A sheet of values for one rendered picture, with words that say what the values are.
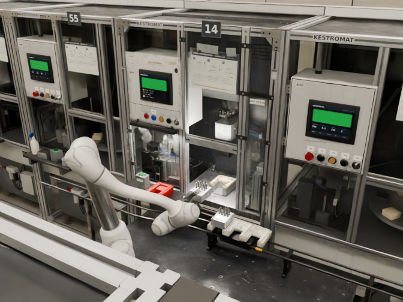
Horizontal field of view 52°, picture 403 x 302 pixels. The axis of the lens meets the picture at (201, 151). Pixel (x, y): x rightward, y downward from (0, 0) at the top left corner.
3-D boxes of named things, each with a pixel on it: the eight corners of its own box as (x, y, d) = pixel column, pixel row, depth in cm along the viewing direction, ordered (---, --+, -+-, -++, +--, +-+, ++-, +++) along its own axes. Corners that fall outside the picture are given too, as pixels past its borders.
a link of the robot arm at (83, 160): (107, 169, 199) (105, 157, 211) (76, 147, 191) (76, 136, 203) (89, 188, 200) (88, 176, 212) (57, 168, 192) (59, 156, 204)
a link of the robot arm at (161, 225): (170, 227, 234) (186, 221, 226) (154, 241, 222) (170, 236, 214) (161, 211, 234) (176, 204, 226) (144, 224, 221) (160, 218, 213)
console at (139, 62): (127, 120, 279) (122, 51, 261) (153, 109, 302) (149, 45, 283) (179, 132, 260) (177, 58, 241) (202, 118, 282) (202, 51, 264)
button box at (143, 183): (135, 190, 285) (134, 174, 280) (143, 185, 291) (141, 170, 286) (144, 193, 281) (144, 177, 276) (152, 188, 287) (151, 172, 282)
